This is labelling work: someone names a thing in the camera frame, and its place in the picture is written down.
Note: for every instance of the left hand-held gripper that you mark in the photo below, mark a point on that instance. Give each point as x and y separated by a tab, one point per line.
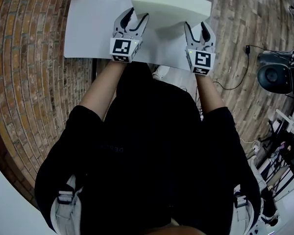
122	46

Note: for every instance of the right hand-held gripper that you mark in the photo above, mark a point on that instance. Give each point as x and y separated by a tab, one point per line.
202	59

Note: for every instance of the pale yellow foam sheet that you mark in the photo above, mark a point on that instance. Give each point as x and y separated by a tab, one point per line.
169	6

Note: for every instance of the person's left forearm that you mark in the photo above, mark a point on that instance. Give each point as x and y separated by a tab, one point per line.
100	92

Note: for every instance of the person's right forearm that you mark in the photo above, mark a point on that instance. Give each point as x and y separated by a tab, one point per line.
209	94

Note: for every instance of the white square table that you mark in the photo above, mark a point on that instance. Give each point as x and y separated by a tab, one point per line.
93	21

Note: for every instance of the person's white shoe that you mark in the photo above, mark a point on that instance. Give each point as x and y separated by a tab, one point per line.
161	72

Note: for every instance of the white power strip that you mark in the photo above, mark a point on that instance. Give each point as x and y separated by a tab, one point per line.
255	148

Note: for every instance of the person's black shirt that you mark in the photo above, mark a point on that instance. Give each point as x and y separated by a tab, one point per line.
147	160

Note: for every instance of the black metal rack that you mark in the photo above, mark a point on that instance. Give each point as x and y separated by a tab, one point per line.
284	155

